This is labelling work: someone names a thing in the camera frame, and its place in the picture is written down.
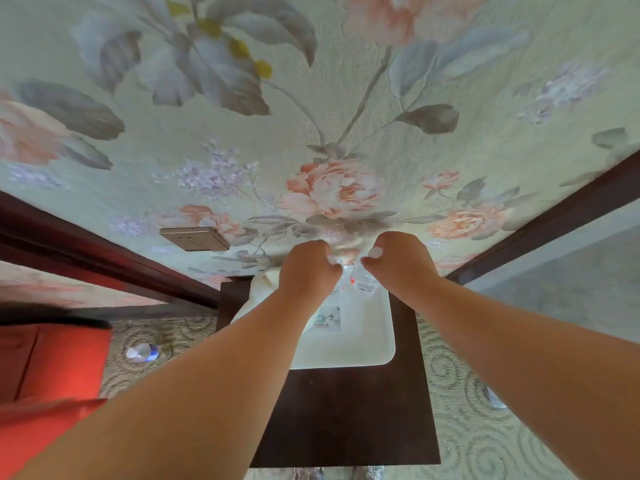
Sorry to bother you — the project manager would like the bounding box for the clear bottle with blue label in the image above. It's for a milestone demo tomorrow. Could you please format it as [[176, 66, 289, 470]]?
[[125, 342, 162, 365]]

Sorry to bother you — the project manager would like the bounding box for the dark wooden door frame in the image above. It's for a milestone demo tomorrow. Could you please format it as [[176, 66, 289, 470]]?
[[445, 149, 640, 286], [0, 190, 222, 311]]

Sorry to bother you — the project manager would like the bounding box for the dark wooden side table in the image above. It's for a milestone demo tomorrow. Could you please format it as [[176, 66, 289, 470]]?
[[216, 276, 442, 469]]

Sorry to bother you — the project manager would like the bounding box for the person's right hand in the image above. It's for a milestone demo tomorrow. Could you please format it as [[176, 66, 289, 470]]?
[[360, 231, 442, 306]]

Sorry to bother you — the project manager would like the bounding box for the person's left hand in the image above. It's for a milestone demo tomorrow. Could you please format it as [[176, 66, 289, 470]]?
[[277, 240, 345, 309]]

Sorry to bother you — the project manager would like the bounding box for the small clear plastic bottle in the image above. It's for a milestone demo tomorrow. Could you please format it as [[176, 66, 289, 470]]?
[[483, 386, 509, 411]]

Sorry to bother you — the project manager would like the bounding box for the person's left forearm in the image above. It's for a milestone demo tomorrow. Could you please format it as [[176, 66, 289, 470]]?
[[10, 289, 321, 480]]

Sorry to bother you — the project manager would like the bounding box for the beige wall socket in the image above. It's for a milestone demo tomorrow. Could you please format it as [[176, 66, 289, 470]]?
[[159, 226, 231, 253]]

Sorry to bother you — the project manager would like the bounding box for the white plastic tray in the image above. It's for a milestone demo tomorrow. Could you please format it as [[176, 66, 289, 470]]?
[[231, 268, 397, 371]]

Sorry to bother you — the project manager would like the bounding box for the printed paper label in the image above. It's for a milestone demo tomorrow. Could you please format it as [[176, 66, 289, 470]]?
[[314, 305, 342, 332]]

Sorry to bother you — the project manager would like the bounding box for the person's right forearm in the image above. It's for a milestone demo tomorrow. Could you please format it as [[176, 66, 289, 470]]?
[[391, 278, 640, 480]]

